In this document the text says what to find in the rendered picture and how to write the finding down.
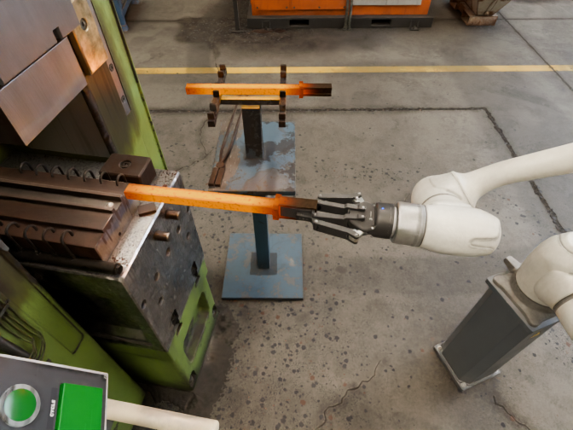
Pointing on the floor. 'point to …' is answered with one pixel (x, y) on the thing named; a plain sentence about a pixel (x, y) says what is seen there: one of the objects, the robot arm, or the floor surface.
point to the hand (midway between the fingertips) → (297, 208)
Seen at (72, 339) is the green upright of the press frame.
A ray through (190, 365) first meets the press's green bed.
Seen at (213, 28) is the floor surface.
